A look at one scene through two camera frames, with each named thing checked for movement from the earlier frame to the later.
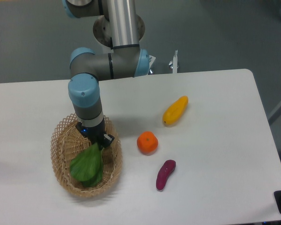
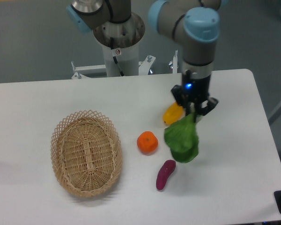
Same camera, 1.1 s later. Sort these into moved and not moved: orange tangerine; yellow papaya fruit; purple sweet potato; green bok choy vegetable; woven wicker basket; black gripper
Moved: green bok choy vegetable; black gripper
Not moved: woven wicker basket; yellow papaya fruit; orange tangerine; purple sweet potato
